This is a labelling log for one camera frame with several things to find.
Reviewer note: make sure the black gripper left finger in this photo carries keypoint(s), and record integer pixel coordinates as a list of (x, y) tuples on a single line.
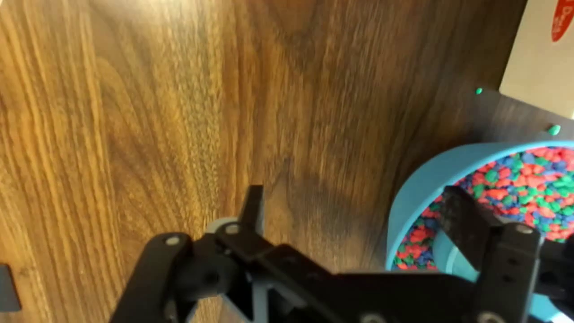
[(164, 270)]

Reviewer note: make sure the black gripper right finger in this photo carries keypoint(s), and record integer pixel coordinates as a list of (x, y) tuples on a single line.
[(508, 270)]

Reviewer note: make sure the blue bowl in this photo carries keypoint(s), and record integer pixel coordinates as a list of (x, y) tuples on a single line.
[(419, 186)]

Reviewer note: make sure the white wooden box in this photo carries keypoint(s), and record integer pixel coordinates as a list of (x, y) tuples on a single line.
[(539, 66)]

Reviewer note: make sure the colourful aquarium pebbles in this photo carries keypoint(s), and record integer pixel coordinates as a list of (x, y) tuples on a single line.
[(526, 181)]

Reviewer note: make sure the stray green pebble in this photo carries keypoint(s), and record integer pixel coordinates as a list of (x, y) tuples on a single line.
[(555, 130), (478, 91)]

